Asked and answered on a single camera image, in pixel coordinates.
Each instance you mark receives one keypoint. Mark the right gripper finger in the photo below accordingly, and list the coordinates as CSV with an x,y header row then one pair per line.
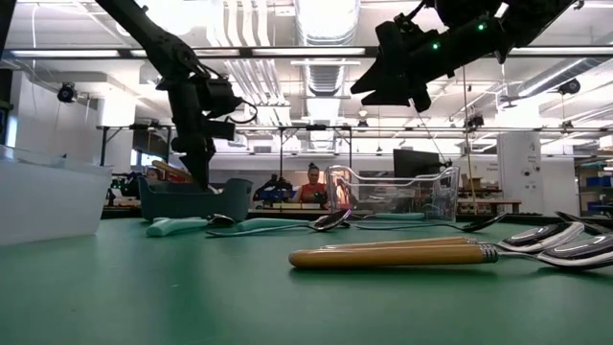
x,y
378,79
388,93

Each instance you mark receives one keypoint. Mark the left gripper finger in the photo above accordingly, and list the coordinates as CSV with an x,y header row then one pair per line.
x,y
194,165
206,163

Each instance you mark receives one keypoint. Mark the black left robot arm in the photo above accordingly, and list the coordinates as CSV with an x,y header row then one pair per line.
x,y
153,38

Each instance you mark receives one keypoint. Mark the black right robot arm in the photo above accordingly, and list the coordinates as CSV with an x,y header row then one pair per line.
x,y
531,14

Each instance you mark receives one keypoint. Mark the gray-blue plastic bin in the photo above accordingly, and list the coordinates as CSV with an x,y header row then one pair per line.
x,y
191,203

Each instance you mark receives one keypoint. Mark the person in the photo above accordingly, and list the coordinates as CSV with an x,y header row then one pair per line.
x,y
148,176
313,189

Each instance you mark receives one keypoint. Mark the black monitor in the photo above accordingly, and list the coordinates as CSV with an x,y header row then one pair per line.
x,y
415,163

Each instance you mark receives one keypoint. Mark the clear plastic bin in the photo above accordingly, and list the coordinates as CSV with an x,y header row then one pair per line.
x,y
345,191

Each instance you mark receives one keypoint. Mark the green table mat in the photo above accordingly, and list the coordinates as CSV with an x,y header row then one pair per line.
x,y
143,297

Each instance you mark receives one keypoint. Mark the wooden background table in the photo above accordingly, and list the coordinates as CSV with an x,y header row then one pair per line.
x,y
491,203

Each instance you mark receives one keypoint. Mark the frosted white plastic bin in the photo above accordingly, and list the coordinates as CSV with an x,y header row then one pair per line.
x,y
48,206

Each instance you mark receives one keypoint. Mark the shelf with blue bins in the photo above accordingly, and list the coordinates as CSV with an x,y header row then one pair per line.
x,y
596,187

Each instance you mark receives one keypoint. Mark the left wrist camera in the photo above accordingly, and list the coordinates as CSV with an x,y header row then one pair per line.
x,y
222,96

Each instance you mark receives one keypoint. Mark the black wall screen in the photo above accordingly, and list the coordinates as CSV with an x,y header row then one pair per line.
x,y
151,141

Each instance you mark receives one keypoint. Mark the silver ventilation duct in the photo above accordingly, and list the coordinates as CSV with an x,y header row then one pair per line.
x,y
325,76

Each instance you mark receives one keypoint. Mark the black ceiling camera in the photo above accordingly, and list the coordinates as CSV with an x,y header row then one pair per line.
x,y
67,92
474,121
570,86

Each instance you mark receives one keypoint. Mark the black overhead frame beam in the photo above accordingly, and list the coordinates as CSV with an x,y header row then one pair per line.
x,y
287,52

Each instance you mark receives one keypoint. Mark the black background rack frame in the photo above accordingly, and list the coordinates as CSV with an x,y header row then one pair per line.
x,y
297,128

